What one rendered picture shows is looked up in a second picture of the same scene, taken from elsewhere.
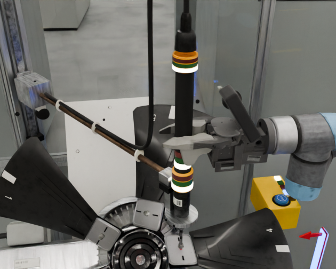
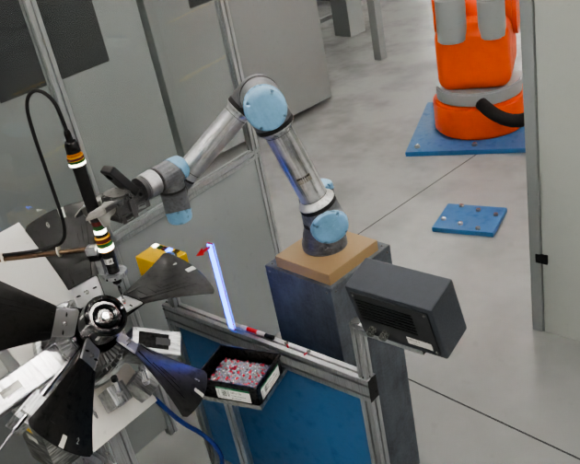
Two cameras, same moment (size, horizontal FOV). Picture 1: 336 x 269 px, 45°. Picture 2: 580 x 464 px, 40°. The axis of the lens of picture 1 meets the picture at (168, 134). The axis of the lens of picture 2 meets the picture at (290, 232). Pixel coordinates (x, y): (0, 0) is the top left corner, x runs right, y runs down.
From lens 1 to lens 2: 1.45 m
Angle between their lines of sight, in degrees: 31
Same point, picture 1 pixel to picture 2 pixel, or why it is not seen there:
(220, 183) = not seen: hidden behind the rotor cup
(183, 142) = (98, 211)
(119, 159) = (23, 286)
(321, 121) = (168, 164)
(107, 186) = not seen: hidden behind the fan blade
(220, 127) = (112, 194)
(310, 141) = (168, 178)
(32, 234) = not seen: outside the picture
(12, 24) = not seen: outside the picture
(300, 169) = (172, 202)
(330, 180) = (198, 245)
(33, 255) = (11, 381)
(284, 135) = (153, 181)
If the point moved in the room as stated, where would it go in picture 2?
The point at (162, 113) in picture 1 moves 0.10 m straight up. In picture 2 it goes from (52, 218) to (41, 187)
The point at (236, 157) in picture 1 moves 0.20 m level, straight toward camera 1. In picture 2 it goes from (133, 208) to (158, 233)
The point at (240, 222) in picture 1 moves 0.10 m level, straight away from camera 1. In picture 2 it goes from (152, 271) to (142, 258)
